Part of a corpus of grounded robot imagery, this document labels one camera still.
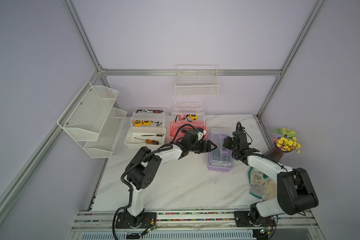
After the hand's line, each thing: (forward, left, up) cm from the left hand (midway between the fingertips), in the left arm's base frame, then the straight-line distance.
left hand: (212, 148), depth 88 cm
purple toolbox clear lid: (-5, -5, -3) cm, 7 cm away
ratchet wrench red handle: (+32, +46, +1) cm, 56 cm away
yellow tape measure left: (+23, +50, -2) cm, 55 cm away
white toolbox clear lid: (+21, +44, -6) cm, 49 cm away
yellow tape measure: (+23, +42, -3) cm, 48 cm away
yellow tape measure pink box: (+28, +10, -2) cm, 30 cm away
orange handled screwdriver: (+11, +38, -9) cm, 41 cm away
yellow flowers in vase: (-5, -35, +13) cm, 38 cm away
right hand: (+6, -12, -2) cm, 13 cm away
